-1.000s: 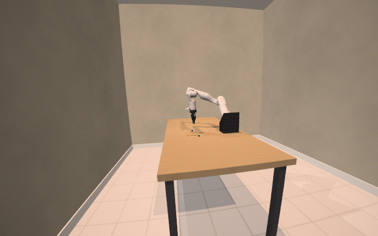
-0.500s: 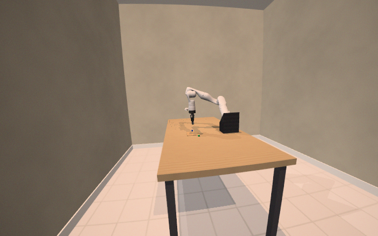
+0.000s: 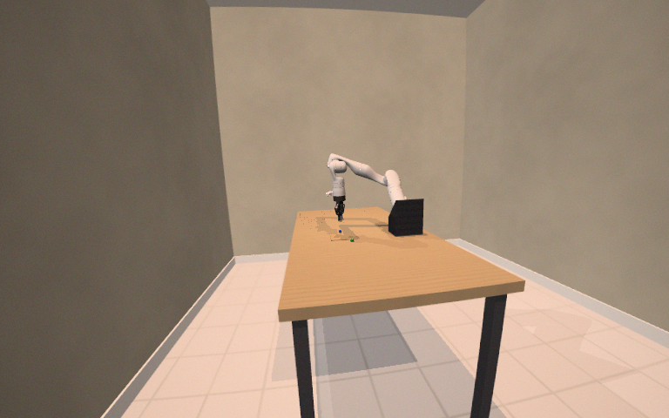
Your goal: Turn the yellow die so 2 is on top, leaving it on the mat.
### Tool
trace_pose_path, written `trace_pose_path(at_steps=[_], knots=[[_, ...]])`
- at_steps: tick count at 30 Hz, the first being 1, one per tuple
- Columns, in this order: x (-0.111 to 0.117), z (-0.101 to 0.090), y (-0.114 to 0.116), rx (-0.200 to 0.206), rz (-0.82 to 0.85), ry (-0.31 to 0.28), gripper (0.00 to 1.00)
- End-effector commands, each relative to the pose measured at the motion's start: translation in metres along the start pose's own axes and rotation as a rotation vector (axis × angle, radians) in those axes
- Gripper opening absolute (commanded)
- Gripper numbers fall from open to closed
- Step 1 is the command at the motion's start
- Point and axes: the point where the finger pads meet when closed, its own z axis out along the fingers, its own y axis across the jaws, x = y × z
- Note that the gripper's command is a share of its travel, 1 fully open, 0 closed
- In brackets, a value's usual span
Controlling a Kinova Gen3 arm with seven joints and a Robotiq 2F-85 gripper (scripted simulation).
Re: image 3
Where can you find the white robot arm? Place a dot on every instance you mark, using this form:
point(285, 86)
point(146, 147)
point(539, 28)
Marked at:
point(394, 185)

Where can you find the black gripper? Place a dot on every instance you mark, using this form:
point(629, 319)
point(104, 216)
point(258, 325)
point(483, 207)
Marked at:
point(339, 209)

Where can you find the tan square mat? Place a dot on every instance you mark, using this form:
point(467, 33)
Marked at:
point(341, 236)

